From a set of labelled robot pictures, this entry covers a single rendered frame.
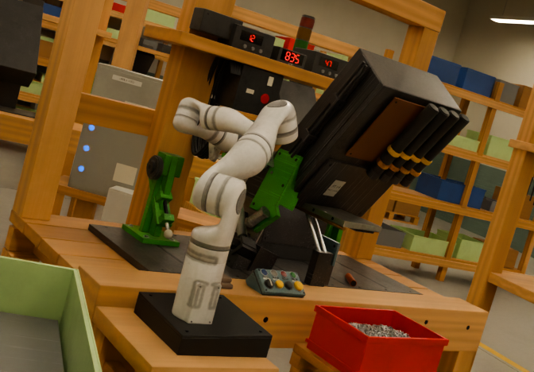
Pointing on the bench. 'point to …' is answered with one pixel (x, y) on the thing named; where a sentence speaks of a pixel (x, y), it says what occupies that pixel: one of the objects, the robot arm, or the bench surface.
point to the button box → (255, 280)
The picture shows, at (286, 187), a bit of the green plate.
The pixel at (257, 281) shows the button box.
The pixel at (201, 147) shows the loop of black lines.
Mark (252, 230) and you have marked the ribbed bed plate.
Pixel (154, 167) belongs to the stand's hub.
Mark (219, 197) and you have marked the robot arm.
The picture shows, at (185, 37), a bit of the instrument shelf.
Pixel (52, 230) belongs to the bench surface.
